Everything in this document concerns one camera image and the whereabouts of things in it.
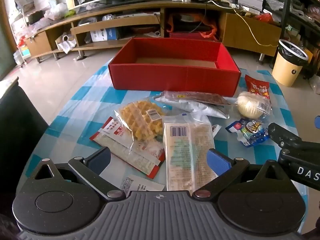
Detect orange plastic bag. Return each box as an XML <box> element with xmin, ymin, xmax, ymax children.
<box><xmin>167</xmin><ymin>12</ymin><xmax>220</xmax><ymax>42</ymax></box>

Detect blue sausage packet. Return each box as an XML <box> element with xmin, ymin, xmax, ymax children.
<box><xmin>225</xmin><ymin>119</ymin><xmax>270</xmax><ymax>148</ymax></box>

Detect red and white snack packet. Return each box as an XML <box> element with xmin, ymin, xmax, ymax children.
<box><xmin>89</xmin><ymin>116</ymin><xmax>166</xmax><ymax>179</ymax></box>

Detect yellow cable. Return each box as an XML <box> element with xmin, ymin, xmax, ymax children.
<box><xmin>207</xmin><ymin>0</ymin><xmax>279</xmax><ymax>47</ymax></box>

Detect clear waffle packet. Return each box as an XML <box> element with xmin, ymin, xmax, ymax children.
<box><xmin>114</xmin><ymin>100</ymin><xmax>173</xmax><ymax>155</ymax></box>

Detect white red-print snack packet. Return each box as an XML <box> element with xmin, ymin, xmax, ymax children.
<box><xmin>120</xmin><ymin>174</ymin><xmax>167</xmax><ymax>197</ymax></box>

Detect dark dried meat packet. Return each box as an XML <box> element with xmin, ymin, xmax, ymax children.
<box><xmin>153</xmin><ymin>90</ymin><xmax>232</xmax><ymax>119</ymax></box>

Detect flat red box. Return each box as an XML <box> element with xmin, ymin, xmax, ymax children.
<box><xmin>169</xmin><ymin>31</ymin><xmax>215</xmax><ymax>42</ymax></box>

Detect red plastic bag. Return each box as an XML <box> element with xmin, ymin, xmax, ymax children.
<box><xmin>255</xmin><ymin>12</ymin><xmax>274</xmax><ymax>23</ymax></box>

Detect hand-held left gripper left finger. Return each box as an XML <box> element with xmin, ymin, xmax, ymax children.
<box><xmin>32</xmin><ymin>146</ymin><xmax>127</xmax><ymax>202</ymax></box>

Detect blue and white box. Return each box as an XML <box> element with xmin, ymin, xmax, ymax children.
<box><xmin>90</xmin><ymin>28</ymin><xmax>119</xmax><ymax>42</ymax></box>

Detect red gummy candy packet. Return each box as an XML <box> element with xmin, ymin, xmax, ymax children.
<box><xmin>244</xmin><ymin>74</ymin><xmax>271</xmax><ymax>100</ymax></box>

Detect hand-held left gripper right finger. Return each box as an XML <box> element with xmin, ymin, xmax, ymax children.
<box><xmin>191</xmin><ymin>148</ymin><xmax>284</xmax><ymax>202</ymax></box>

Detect blue checked tablecloth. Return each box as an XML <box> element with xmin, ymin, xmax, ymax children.
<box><xmin>26</xmin><ymin>59</ymin><xmax>302</xmax><ymax>205</ymax></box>

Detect red cardboard box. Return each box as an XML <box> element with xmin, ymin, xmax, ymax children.
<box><xmin>108</xmin><ymin>37</ymin><xmax>242</xmax><ymax>97</ymax></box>

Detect black chair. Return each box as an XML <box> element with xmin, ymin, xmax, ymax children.
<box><xmin>0</xmin><ymin>76</ymin><xmax>49</xmax><ymax>205</ymax></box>

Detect white wire rack cart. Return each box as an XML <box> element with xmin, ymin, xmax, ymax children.
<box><xmin>10</xmin><ymin>0</ymin><xmax>34</xmax><ymax>65</ymax></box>

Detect pale grey barcode snack packet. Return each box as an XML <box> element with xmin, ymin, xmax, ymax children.
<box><xmin>162</xmin><ymin>112</ymin><xmax>216</xmax><ymax>192</ymax></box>

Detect white plastic bags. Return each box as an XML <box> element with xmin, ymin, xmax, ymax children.
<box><xmin>46</xmin><ymin>2</ymin><xmax>69</xmax><ymax>20</ymax></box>

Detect beige trash bin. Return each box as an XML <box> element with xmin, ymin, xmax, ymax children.
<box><xmin>272</xmin><ymin>39</ymin><xmax>309</xmax><ymax>87</ymax></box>

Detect wooden television stand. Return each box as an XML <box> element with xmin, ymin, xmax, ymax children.
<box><xmin>25</xmin><ymin>1</ymin><xmax>282</xmax><ymax>61</ymax></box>

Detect black shelf rack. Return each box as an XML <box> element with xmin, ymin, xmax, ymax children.
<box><xmin>287</xmin><ymin>0</ymin><xmax>320</xmax><ymax>78</ymax></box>

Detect round bread packet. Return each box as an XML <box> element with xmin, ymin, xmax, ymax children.
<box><xmin>235</xmin><ymin>91</ymin><xmax>272</xmax><ymax>118</ymax></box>

